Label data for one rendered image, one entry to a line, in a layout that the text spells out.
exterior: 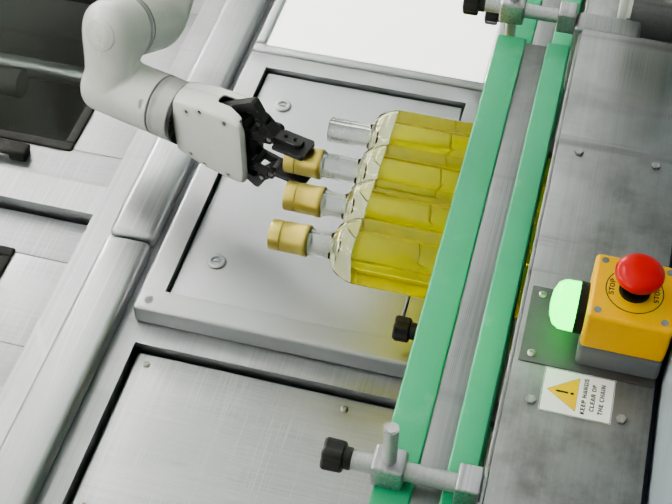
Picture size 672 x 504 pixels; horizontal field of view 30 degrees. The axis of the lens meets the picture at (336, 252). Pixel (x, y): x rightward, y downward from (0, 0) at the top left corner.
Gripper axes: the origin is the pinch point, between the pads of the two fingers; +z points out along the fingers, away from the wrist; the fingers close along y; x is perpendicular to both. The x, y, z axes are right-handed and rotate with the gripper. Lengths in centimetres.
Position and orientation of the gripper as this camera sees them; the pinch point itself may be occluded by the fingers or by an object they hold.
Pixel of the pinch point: (294, 158)
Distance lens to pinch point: 145.1
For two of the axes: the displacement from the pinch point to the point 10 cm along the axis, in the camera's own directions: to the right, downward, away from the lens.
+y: 0.0, -6.6, -7.5
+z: 8.7, 3.8, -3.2
